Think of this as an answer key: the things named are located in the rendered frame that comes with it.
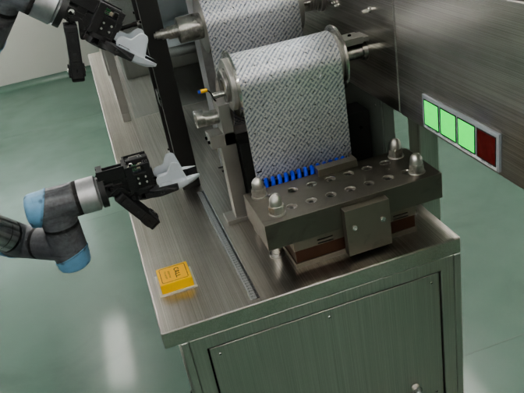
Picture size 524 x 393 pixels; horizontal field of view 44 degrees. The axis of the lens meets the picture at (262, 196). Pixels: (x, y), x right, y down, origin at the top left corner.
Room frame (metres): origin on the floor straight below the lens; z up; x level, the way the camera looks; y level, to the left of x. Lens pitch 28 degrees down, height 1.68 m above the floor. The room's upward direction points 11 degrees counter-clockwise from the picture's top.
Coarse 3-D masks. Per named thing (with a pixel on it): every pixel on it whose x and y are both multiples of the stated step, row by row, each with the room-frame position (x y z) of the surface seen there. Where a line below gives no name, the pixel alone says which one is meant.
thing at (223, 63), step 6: (336, 42) 1.39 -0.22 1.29; (342, 54) 1.38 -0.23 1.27; (222, 60) 1.37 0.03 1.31; (342, 60) 1.37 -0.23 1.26; (222, 66) 1.38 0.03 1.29; (228, 66) 1.35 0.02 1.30; (342, 66) 1.37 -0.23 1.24; (228, 72) 1.34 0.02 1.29; (228, 78) 1.33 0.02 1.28; (234, 84) 1.32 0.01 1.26; (234, 90) 1.32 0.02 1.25; (234, 96) 1.32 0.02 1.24; (228, 102) 1.39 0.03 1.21; (234, 102) 1.33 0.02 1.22; (234, 108) 1.34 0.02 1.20
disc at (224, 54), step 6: (222, 54) 1.40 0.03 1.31; (228, 60) 1.35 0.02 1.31; (234, 66) 1.33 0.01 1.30; (234, 72) 1.32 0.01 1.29; (234, 78) 1.33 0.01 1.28; (240, 90) 1.31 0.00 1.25; (240, 96) 1.31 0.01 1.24; (240, 102) 1.31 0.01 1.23; (240, 108) 1.32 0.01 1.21; (240, 114) 1.33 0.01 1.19
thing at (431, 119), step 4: (424, 104) 1.17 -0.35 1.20; (428, 104) 1.16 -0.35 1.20; (432, 104) 1.15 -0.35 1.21; (424, 108) 1.18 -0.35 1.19; (428, 108) 1.16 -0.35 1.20; (432, 108) 1.15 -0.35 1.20; (436, 108) 1.13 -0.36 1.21; (424, 112) 1.18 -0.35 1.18; (428, 112) 1.16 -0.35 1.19; (432, 112) 1.15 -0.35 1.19; (436, 112) 1.13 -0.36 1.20; (428, 116) 1.16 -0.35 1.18; (432, 116) 1.15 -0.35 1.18; (436, 116) 1.13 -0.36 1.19; (428, 120) 1.16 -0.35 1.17; (432, 120) 1.15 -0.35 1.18; (436, 120) 1.13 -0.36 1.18; (428, 124) 1.16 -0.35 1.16; (432, 124) 1.15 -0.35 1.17; (436, 124) 1.13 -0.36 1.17; (436, 128) 1.13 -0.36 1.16
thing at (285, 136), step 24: (312, 96) 1.35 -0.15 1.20; (336, 96) 1.36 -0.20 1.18; (264, 120) 1.33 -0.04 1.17; (288, 120) 1.34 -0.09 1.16; (312, 120) 1.35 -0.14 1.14; (336, 120) 1.36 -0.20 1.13; (264, 144) 1.32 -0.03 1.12; (288, 144) 1.34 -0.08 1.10; (312, 144) 1.35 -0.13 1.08; (336, 144) 1.36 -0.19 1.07; (264, 168) 1.32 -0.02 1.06; (288, 168) 1.33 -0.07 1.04
